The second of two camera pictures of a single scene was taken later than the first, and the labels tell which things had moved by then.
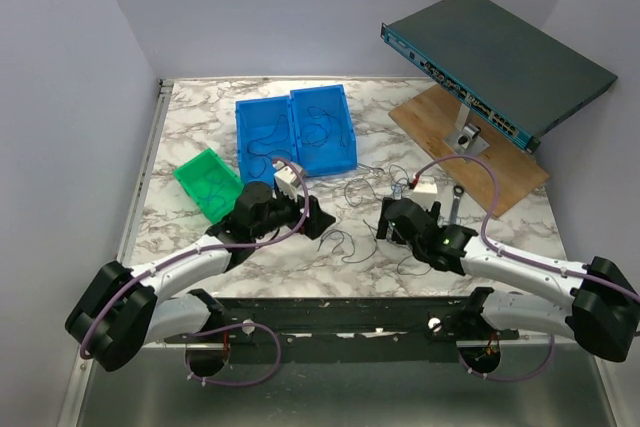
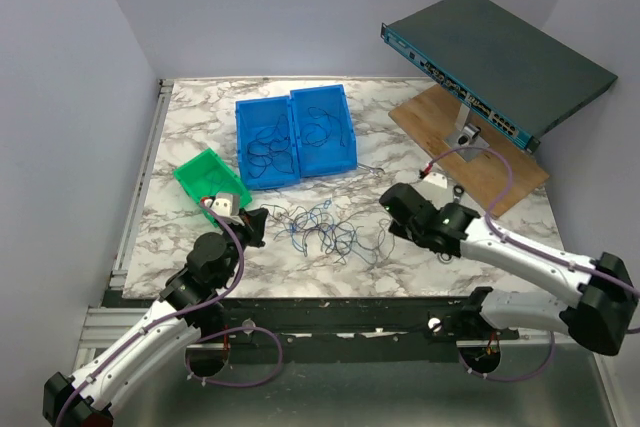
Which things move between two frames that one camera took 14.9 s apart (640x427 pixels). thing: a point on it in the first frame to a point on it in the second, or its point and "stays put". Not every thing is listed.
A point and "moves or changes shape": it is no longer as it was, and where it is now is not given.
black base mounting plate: [353, 320] stays put
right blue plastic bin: [324, 129] stays put
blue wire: [210, 196] moves or changes shape
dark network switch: [496, 66] stays put
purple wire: [390, 183] to [348, 236]
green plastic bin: [211, 183] stays put
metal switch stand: [464, 139] stays put
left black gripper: [317, 221] to [254, 223]
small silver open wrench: [371, 168] stays put
